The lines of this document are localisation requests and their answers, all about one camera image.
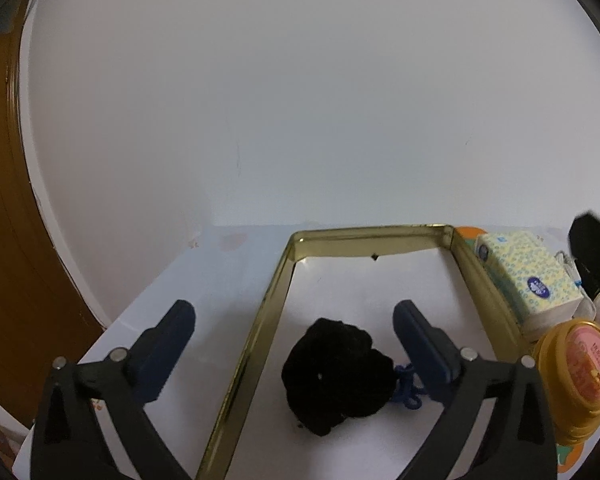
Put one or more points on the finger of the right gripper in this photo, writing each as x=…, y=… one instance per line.
x=584, y=243

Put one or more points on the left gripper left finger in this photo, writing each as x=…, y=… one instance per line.
x=68, y=442

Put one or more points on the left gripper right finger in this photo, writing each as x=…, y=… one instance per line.
x=519, y=440

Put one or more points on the white sock blue band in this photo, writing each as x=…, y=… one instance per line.
x=586, y=308

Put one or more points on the yellow dotted tissue pack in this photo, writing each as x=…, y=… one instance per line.
x=536, y=286

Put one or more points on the brown wooden door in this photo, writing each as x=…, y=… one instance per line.
x=42, y=313

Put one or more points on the persimmon print tablecloth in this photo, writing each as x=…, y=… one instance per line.
x=332, y=374

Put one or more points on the gold rectangular tin box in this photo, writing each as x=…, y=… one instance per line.
x=356, y=276

